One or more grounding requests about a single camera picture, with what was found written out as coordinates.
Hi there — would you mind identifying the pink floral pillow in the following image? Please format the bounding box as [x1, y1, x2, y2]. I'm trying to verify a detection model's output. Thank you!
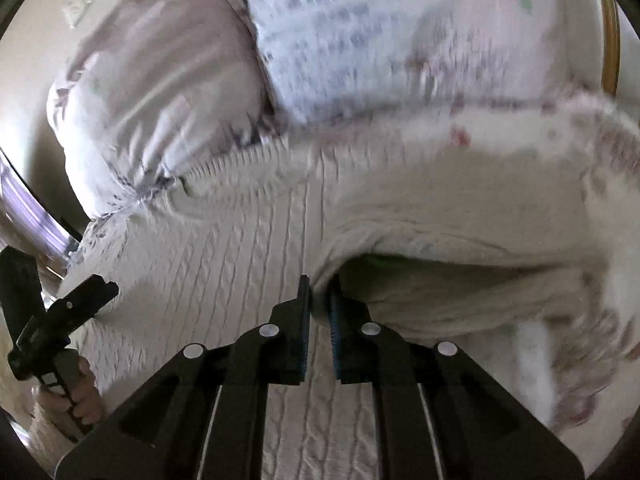
[47, 0, 270, 219]

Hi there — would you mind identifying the wooden headboard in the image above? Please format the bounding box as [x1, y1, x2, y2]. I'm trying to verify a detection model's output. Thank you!
[600, 0, 620, 96]

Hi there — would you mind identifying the floral bed sheet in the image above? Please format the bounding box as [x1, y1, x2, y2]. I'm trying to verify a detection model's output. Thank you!
[288, 93, 639, 472]

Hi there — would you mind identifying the beige cable-knit sweater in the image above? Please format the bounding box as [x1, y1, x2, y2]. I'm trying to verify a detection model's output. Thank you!
[29, 136, 601, 480]

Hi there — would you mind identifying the white lavender-print pillow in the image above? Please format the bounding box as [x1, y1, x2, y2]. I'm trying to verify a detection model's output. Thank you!
[230, 0, 603, 123]

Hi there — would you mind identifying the person's left hand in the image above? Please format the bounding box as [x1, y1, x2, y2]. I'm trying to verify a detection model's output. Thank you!
[34, 356, 105, 426]

